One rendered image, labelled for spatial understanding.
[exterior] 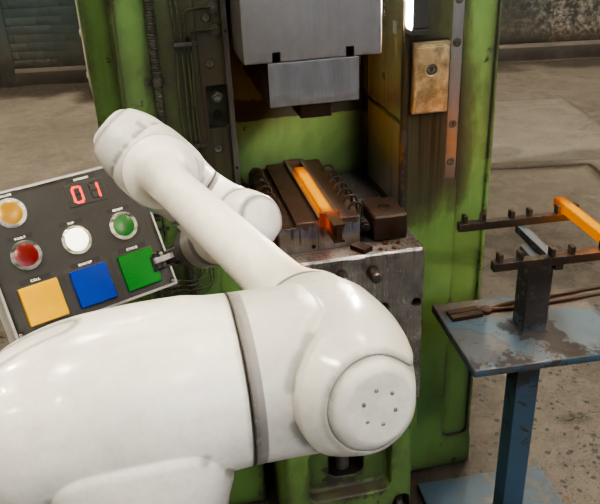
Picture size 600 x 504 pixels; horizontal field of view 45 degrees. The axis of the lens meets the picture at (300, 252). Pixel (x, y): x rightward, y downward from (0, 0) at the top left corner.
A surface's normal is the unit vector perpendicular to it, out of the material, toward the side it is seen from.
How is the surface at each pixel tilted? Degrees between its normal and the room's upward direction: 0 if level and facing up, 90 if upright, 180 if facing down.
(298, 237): 90
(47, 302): 60
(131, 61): 90
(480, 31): 90
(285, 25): 90
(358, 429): 75
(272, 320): 17
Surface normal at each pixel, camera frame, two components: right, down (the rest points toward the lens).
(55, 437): 0.12, 0.05
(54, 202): 0.51, -0.15
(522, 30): 0.04, 0.43
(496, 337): -0.04, -0.89
